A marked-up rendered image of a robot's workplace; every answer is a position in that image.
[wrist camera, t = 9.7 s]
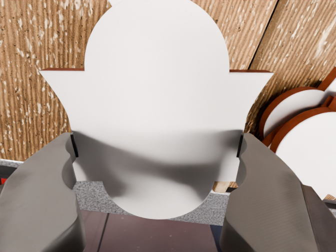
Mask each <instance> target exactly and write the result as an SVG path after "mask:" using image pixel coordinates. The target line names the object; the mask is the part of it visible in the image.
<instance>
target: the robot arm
mask: <svg viewBox="0 0 336 252"><path fill-rule="evenodd" d="M78 157H79V155H78V149H77V144H76V140H75V136H74V133H73V132H71V133H70V132H64V133H62V134H61V135H59V136H58V137H57V138H55V139H54V140H52V141H51V142H50V143H48V144H47V145H46V146H44V147H43V148H41V149H40V150H39V151H37V152H36V153H35V154H33V155H32V156H31V157H29V158H28V159H27V160H26V161H25V162H23V163H22V164H21V165H20V166H19V167H18V168H17V169H16V170H15V171H14V172H13V173H12V174H11V175H10V177H9V178H8V179H7V180H6V181H5V182H4V183H3V184H1V185H0V252H83V250H84V249H85V246H86V234H85V226H84V221H83V217H82V214H81V210H80V206H79V203H78V199H77V196H76V193H75V192H74V191H73V190H72V189H73V187H74V185H75V184H76V182H77V178H76V175H75V171H74V167H73V163H74V161H75V160H76V158H78ZM236 158H239V166H238V170H237V175H236V179H235V182H236V184H237V186H238V188H237V189H235V190H233V191H232V192H231V193H230V195H229V198H228V203H227V207H226V211H225V216H224V221H223V225H222V230H221V235H220V240H219V246H220V249H221V251H222V252H336V217H335V216H334V215H333V214H332V212H331V211H330V210H329V208H328V207H327V206H326V204H325V203H324V202H323V201H322V199H321V198H320V197H319V195H318V194H317V193H316V192H315V190H314V189H313V188H312V187H311V186H308V185H304V184H303V183H302V182H301V181H300V179H299V178H298V176H297V175H296V174H295V173H294V172H293V170H292V169H291V168H290V167H289V166H288V165H287V164H286V163H285V162H284V161H283V160H282V159H281V158H280V157H279V156H277V155H276V154H275V153H274V152H273V151H272V150H270V149H269V148H268V147H267V146H266V145H264V144H263V143H262V142H261V141H260V140H258V139H257V138H256V137H255V136H254V135H252V134H251V133H241V136H240V140H239V145H238V150H237V155H236Z"/></svg>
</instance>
